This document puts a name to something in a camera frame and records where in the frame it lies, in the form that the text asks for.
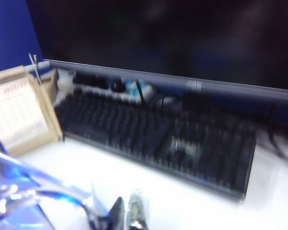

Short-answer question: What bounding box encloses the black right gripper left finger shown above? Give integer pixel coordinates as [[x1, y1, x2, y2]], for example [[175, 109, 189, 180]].
[[107, 196, 126, 230]]

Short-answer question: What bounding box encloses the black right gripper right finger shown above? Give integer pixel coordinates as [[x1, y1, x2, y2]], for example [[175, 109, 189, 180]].
[[127, 189, 151, 230]]

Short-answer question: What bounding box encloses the black computer keyboard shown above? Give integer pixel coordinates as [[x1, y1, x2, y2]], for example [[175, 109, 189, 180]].
[[53, 92, 257, 202]]

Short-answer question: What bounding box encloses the white power strip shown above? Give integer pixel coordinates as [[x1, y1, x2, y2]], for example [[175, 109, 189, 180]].
[[72, 70, 159, 105]]

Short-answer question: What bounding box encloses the beige desk calendar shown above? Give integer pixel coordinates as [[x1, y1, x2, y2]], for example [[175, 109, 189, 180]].
[[0, 66, 64, 158]]

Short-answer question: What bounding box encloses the large black computer monitor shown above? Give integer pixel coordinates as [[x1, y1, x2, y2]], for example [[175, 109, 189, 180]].
[[26, 0, 288, 101]]

